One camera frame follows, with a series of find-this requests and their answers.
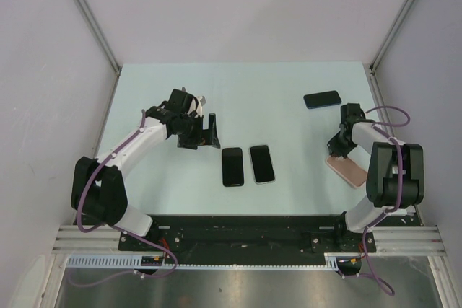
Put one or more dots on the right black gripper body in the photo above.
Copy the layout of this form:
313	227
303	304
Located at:
340	146

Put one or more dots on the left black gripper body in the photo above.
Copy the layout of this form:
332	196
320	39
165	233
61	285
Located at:
190	132

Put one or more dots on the pink phone case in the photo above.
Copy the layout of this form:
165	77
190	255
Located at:
348	170

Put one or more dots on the black phone case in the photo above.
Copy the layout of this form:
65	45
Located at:
232	167

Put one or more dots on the dark blue phone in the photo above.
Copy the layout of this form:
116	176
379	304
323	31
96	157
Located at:
322	99

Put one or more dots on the black teal phone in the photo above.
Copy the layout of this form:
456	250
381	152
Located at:
262	163

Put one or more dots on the clear phone case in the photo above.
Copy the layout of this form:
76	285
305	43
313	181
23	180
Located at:
265	181

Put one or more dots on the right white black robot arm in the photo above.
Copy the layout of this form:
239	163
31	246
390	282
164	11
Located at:
392	171

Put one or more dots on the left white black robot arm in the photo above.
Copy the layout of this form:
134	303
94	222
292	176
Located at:
99	190

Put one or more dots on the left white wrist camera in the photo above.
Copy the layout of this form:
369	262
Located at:
201	101

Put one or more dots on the right aluminium frame post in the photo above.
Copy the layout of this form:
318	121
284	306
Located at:
391	34

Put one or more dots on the aluminium frame post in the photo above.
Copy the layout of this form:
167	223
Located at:
95	29
391	34

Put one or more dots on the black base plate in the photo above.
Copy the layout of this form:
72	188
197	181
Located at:
225	235

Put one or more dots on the aluminium front rail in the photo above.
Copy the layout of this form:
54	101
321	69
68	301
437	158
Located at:
70	240

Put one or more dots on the white slotted cable duct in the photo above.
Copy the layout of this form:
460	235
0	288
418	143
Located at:
151	262

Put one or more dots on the left aluminium frame post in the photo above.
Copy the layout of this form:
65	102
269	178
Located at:
95	29

